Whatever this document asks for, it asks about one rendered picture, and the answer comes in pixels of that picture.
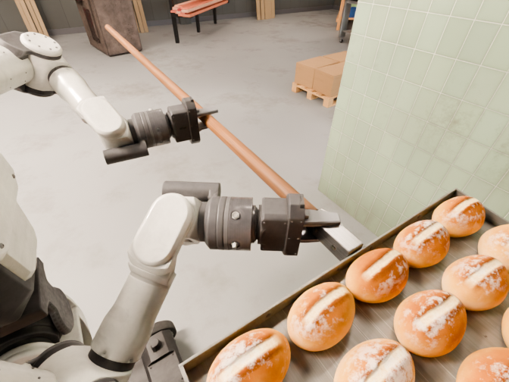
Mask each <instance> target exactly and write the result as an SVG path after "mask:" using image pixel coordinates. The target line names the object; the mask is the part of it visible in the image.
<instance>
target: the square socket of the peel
mask: <svg viewBox="0 0 509 382"><path fill-rule="evenodd" d="M306 228H307V229H308V230H309V231H310V232H311V233H312V234H313V235H314V236H315V237H316V238H317V239H318V240H319V241H320V242H321V243H322V244H323V245H324V246H325V247H326V248H327V249H328V250H329V251H331V253H332V254H334V256H335V257H337V259H338V260H340V261H341V260H343V259H345V258H347V257H348V256H350V255H351V254H353V253H354V252H356V251H358V250H359V249H361V248H362V246H363V243H362V242H361V241H360V240H359V239H358V238H357V237H356V236H355V235H354V234H352V233H351V232H350V231H349V230H347V229H346V228H345V227H344V226H343V225H342V224H340V225H336V226H321V227H306Z"/></svg>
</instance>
